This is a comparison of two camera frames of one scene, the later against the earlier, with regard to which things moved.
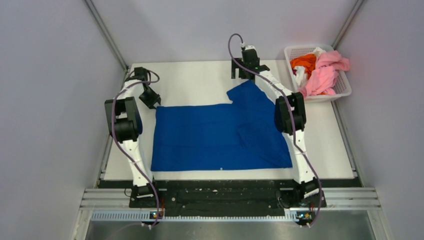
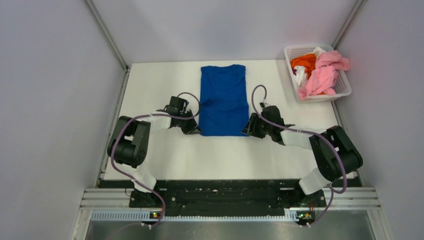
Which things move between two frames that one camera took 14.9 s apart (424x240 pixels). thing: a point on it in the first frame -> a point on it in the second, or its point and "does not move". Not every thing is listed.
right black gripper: (235, 65) -> (250, 128)
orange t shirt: (308, 61) does not move
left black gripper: (155, 98) -> (192, 128)
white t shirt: (301, 75) does not move
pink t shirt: (322, 80) does not move
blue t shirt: (241, 135) -> (224, 107)
